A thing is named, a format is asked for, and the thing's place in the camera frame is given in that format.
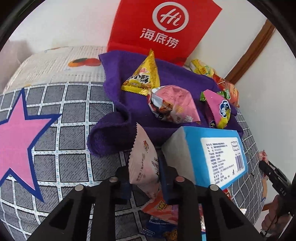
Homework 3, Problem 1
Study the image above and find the white pink snack packet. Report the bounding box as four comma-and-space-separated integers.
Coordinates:
128, 124, 160, 199

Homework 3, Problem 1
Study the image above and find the red snack packet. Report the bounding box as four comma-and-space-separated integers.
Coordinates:
223, 188, 232, 200

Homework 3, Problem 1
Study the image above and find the pink yellow snack packet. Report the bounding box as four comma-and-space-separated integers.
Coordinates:
200, 89, 231, 129

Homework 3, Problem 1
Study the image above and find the green snack packet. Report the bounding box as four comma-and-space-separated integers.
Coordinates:
216, 90, 231, 100

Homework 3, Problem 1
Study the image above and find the yellow triangular snack packet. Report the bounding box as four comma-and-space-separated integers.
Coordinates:
121, 49, 160, 96

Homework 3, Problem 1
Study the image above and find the person's right hand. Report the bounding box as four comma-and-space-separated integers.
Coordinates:
261, 195, 290, 235

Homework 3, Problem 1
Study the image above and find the orange toy snack packet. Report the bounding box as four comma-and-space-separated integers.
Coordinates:
142, 190, 179, 225

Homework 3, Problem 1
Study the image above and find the blue tissue pack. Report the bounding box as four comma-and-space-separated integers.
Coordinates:
162, 126, 248, 190

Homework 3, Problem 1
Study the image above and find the dark blue cookie packet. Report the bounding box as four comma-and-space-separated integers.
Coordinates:
140, 216, 178, 240

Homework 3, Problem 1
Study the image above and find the purple towel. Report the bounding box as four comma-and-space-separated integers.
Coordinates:
87, 50, 244, 158

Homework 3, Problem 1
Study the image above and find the grey checkered tablecloth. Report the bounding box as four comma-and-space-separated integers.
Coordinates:
1, 82, 264, 240

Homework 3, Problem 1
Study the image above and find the orange chips bag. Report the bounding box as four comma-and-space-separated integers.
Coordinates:
212, 73, 239, 108

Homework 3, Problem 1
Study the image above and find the yellow chips bag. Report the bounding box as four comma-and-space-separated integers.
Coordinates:
189, 59, 216, 77

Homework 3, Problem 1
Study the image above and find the red paper shopping bag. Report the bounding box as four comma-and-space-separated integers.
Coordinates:
107, 0, 222, 66

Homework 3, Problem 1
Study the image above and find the brown wooden door frame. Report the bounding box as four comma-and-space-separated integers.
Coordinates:
225, 19, 275, 84

